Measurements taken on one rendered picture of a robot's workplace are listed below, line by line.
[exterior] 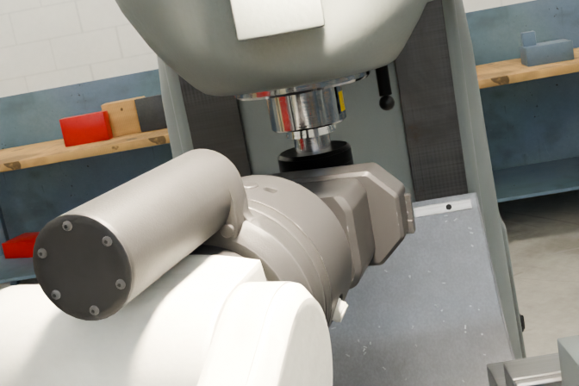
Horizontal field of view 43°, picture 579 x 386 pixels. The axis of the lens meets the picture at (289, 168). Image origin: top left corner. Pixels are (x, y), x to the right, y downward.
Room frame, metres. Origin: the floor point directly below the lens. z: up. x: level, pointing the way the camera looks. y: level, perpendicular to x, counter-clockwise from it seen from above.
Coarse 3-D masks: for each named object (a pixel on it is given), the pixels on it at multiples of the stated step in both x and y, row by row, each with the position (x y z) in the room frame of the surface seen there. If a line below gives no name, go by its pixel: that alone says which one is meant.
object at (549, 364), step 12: (516, 360) 0.59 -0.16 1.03; (528, 360) 0.51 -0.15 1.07; (540, 360) 0.51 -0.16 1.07; (552, 360) 0.50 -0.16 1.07; (492, 372) 0.58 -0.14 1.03; (504, 372) 0.51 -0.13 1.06; (516, 372) 0.50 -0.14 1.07; (528, 372) 0.49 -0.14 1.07; (540, 372) 0.49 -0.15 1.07; (552, 372) 0.49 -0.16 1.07; (492, 384) 0.58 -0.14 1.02; (504, 384) 0.56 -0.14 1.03; (516, 384) 0.48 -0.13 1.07; (528, 384) 0.48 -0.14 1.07; (540, 384) 0.48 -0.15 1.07; (552, 384) 0.48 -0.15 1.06
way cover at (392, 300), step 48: (432, 240) 0.80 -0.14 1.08; (480, 240) 0.79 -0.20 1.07; (384, 288) 0.79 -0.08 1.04; (432, 288) 0.78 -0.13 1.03; (480, 288) 0.77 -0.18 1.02; (336, 336) 0.77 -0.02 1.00; (384, 336) 0.76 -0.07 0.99; (432, 336) 0.75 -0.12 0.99; (480, 336) 0.75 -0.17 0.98; (336, 384) 0.74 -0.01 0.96; (384, 384) 0.73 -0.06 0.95; (432, 384) 0.72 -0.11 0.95; (480, 384) 0.71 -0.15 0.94
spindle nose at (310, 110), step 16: (288, 96) 0.44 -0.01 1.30; (304, 96) 0.44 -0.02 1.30; (320, 96) 0.44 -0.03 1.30; (336, 96) 0.45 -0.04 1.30; (272, 112) 0.45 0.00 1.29; (288, 112) 0.44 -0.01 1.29; (304, 112) 0.44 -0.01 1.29; (320, 112) 0.44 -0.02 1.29; (336, 112) 0.45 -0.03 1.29; (272, 128) 0.46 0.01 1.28; (288, 128) 0.45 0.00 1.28; (304, 128) 0.44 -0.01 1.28
